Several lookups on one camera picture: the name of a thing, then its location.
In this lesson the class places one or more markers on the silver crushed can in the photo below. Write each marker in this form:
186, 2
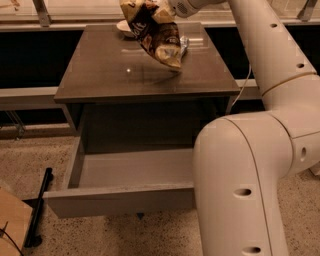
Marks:
184, 44

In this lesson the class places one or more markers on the brown chip bag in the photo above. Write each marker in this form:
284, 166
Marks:
153, 26

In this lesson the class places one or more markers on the black metal bar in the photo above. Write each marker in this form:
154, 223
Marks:
32, 238

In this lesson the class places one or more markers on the grey cabinet counter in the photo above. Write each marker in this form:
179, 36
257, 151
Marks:
108, 67

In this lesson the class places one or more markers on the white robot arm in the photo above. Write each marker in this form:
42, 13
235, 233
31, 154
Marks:
238, 160

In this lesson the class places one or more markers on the brown cardboard box left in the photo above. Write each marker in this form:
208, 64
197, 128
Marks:
15, 216

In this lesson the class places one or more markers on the open grey top drawer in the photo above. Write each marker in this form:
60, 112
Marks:
130, 158

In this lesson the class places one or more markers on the white ceramic bowl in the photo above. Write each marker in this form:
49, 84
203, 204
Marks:
124, 28

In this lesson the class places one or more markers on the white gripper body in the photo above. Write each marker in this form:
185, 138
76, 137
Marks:
179, 7

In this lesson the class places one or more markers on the grey window ledge rail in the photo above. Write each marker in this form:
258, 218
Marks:
43, 97

